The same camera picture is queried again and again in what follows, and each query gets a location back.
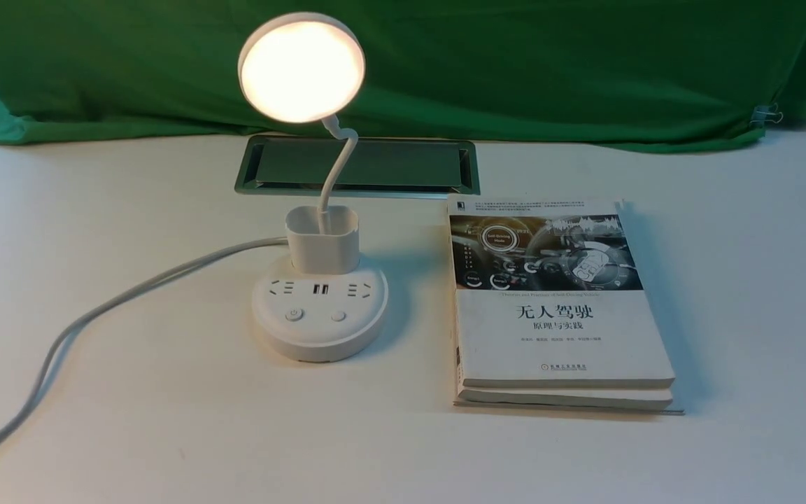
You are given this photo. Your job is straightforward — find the white desk lamp with sockets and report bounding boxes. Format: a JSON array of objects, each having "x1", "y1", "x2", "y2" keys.
[{"x1": 237, "y1": 12, "x2": 389, "y2": 363}]

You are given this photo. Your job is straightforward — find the green backdrop cloth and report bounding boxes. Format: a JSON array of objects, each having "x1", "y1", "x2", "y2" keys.
[{"x1": 0, "y1": 1, "x2": 806, "y2": 153}]

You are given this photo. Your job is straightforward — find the silver binder clip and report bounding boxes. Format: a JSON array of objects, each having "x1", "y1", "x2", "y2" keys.
[{"x1": 749, "y1": 104, "x2": 784, "y2": 128}]

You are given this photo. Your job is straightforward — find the white paperback book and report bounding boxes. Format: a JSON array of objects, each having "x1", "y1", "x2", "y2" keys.
[
  {"x1": 452, "y1": 336, "x2": 686, "y2": 415},
  {"x1": 446, "y1": 195, "x2": 676, "y2": 389}
]

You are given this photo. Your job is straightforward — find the top white paperback book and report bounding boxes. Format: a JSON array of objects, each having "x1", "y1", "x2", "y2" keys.
[{"x1": 446, "y1": 195, "x2": 676, "y2": 389}]

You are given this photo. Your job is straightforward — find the white lamp power cable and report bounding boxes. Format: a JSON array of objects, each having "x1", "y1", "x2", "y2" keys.
[{"x1": 0, "y1": 237, "x2": 289, "y2": 477}]

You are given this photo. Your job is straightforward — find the bottom white paperback book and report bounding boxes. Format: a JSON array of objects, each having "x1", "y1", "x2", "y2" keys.
[{"x1": 452, "y1": 336, "x2": 686, "y2": 415}]

